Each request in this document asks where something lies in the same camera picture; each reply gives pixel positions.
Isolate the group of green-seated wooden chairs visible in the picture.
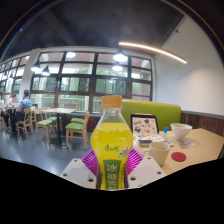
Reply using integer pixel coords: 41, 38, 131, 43
0, 107, 91, 150

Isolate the flat round red coaster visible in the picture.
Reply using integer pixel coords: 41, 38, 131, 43
170, 151, 187, 163

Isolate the wooden dining table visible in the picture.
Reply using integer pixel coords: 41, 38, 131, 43
42, 107, 78, 146

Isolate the black-framed picture tablet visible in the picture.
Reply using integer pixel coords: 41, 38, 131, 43
129, 113, 160, 137

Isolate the cream ceramic mug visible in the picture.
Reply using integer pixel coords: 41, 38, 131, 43
143, 141, 171, 167

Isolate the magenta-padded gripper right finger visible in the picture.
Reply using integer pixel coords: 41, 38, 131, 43
126, 147, 167, 190

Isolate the curved linear ceiling light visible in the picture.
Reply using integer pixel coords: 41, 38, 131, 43
118, 41, 188, 65

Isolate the green upholstered bench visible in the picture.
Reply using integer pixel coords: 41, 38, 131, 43
120, 99, 183, 132

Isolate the person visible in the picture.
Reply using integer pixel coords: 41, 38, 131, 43
11, 89, 33, 134
0, 93, 17, 128

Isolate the yellow drink bottle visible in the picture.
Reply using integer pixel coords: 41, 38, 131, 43
89, 94, 135, 191

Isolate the group of pendant lamps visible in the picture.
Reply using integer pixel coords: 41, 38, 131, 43
30, 49, 129, 77

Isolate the pale printed card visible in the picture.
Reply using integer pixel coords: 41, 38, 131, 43
175, 137, 196, 150

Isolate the black-framed window wall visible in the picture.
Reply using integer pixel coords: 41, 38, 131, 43
0, 50, 155, 114

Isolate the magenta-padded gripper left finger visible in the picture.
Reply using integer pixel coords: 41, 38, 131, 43
59, 148, 101, 190

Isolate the white ceramic bowl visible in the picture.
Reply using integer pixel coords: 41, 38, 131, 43
170, 122, 194, 140

